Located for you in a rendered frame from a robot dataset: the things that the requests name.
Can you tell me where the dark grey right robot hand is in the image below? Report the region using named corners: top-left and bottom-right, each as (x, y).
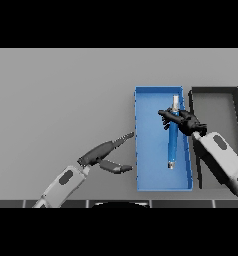
top-left (157, 109), bottom-right (208, 137)

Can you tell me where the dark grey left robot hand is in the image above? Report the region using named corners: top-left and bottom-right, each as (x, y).
top-left (77, 131), bottom-right (135, 175)

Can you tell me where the blue pipe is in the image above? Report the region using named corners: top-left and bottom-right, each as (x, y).
top-left (167, 94), bottom-right (181, 170)

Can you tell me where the dark grey bin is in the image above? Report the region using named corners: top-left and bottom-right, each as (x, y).
top-left (187, 86), bottom-right (238, 190)

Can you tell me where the blue bin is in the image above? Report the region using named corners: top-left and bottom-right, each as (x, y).
top-left (133, 85), bottom-right (194, 193)

